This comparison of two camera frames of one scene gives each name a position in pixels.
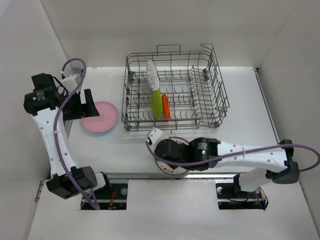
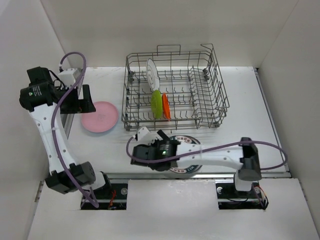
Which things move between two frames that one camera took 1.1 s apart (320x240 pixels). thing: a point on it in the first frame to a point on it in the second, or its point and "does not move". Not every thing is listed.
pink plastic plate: (107, 120) does not move
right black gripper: (173, 166) to (162, 134)
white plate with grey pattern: (152, 75) does not move
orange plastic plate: (166, 107) does not move
